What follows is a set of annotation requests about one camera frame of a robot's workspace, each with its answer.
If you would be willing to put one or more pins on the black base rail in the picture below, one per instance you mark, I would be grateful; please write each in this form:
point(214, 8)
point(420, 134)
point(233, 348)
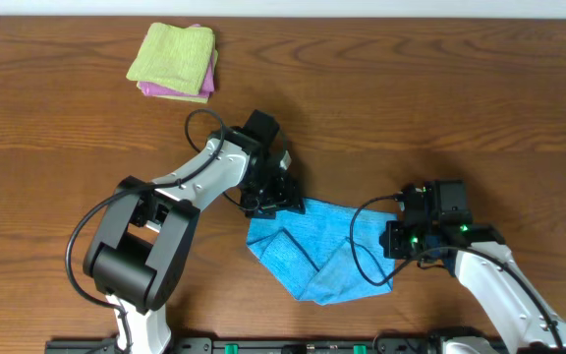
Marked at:
point(203, 345)

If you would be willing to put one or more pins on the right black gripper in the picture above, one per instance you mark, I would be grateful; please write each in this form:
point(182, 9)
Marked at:
point(390, 240)

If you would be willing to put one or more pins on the green folded cloth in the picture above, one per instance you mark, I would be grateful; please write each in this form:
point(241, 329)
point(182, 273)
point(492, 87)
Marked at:
point(172, 56)

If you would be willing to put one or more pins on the pink folded cloth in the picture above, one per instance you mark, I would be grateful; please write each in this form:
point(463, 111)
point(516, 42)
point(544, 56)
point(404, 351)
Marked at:
point(204, 83)

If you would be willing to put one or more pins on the blue cloth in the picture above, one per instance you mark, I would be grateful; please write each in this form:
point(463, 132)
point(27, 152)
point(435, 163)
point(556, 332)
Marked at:
point(328, 255)

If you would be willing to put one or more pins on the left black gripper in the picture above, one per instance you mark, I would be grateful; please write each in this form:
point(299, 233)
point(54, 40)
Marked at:
point(288, 197)

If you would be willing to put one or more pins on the light green bottom cloth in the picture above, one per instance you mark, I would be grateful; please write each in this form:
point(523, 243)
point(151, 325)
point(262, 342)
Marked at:
point(206, 89)

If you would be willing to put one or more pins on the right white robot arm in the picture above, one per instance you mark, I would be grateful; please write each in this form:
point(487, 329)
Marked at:
point(484, 265)

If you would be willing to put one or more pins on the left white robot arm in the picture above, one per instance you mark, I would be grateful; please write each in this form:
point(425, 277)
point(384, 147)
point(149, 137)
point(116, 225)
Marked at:
point(139, 251)

